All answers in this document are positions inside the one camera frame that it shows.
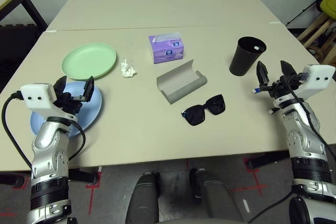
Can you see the wooden chair frame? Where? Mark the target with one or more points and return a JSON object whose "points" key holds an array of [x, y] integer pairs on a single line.
{"points": [[315, 26]]}

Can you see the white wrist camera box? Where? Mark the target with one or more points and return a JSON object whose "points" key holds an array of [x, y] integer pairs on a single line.
{"points": [[319, 77], [36, 95]]}

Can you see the grey robot left leg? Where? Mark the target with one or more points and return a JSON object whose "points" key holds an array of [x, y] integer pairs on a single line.
{"points": [[143, 197]]}

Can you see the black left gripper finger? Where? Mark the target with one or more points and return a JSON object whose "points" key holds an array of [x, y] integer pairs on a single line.
{"points": [[89, 89], [61, 85]]}

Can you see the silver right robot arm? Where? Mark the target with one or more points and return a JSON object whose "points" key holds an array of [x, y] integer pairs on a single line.
{"points": [[302, 134]]}

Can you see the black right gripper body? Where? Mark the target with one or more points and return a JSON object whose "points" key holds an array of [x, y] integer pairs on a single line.
{"points": [[282, 86]]}

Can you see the grey glasses case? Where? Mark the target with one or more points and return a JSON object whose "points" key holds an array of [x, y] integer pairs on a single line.
{"points": [[178, 85]]}

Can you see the blue plastic plate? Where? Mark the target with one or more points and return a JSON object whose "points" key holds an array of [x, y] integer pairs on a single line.
{"points": [[89, 113]]}

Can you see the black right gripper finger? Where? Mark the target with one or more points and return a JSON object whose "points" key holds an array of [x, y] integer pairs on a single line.
{"points": [[262, 74], [287, 69]]}

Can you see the white tissue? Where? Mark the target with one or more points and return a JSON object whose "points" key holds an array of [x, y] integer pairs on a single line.
{"points": [[127, 70]]}

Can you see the white tape strip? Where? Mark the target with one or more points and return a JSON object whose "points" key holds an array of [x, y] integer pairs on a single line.
{"points": [[274, 22], [52, 30]]}

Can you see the grey robot right leg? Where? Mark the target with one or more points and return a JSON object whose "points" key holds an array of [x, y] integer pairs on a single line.
{"points": [[218, 197]]}

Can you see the thin black stand rod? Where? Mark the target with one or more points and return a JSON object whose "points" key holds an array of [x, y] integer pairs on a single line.
{"points": [[302, 13]]}

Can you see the black foam floor mat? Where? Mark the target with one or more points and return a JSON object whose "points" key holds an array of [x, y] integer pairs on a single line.
{"points": [[15, 45]]}

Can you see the black sunglasses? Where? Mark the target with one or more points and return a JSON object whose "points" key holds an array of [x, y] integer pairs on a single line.
{"points": [[216, 104]]}

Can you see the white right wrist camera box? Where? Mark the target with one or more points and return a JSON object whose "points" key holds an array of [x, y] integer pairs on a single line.
{"points": [[319, 77]]}

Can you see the purple tissue pack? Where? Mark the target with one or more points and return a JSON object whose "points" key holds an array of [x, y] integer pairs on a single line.
{"points": [[168, 51]]}

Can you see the small blue white connector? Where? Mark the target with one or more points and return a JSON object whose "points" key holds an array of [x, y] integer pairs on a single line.
{"points": [[256, 90]]}

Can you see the yellow-green object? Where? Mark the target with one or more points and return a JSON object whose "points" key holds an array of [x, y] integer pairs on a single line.
{"points": [[329, 2]]}

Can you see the green plastic plate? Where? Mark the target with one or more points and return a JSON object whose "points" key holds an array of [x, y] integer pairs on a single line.
{"points": [[89, 58]]}

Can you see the grey robot leg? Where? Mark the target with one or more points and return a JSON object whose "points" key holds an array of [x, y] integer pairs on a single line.
{"points": [[143, 197], [218, 197]]}

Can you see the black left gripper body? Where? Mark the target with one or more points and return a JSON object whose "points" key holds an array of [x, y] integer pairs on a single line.
{"points": [[68, 102]]}

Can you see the black plastic cup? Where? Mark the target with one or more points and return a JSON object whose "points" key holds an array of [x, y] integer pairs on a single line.
{"points": [[242, 61]]}

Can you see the black table foot bar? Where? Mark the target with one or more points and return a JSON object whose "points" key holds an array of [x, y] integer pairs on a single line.
{"points": [[267, 161], [81, 175], [10, 179]]}

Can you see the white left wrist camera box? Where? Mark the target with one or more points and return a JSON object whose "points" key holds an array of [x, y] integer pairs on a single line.
{"points": [[36, 95]]}

